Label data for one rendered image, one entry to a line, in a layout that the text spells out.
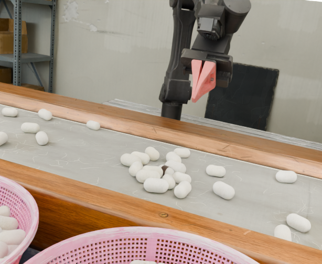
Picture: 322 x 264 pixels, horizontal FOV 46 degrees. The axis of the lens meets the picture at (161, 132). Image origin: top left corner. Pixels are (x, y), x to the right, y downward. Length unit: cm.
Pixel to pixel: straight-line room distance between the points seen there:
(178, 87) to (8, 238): 75
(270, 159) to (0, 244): 52
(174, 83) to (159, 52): 179
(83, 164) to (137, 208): 21
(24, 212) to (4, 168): 10
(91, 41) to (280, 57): 146
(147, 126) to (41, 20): 267
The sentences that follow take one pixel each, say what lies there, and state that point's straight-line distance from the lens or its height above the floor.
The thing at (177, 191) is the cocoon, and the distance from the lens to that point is 56.
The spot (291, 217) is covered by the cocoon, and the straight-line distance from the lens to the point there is 56.
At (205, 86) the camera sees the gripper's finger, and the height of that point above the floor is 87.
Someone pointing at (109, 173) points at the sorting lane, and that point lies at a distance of 63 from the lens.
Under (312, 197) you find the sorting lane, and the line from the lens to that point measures 69.
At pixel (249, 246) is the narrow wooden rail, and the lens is 45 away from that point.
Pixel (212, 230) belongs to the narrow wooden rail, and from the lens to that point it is 46.
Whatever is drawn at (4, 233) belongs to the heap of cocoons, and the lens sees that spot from 47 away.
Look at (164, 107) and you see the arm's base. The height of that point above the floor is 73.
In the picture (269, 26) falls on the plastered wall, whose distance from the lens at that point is 268.
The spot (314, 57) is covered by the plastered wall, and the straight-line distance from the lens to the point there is 266.
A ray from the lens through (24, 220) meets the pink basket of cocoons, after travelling 49.
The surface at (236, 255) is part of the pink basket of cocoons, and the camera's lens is 42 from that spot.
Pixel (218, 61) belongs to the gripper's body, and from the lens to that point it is 75.
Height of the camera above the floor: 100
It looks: 17 degrees down
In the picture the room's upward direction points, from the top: 7 degrees clockwise
